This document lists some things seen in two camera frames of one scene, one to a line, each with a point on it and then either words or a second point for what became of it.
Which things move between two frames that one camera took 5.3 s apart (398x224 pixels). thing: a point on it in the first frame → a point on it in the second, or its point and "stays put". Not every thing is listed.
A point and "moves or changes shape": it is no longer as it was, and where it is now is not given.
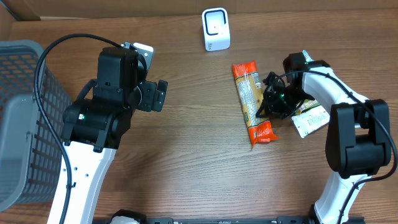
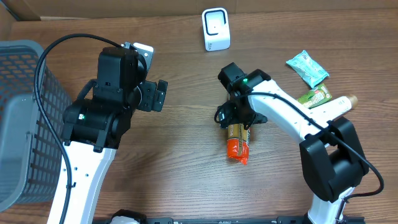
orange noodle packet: (251, 94) moves or changes shape
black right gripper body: (285, 103) → (241, 114)
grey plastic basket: (32, 158) stays put
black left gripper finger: (160, 95) stays put
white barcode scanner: (216, 28) stays put
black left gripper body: (147, 96) stays put
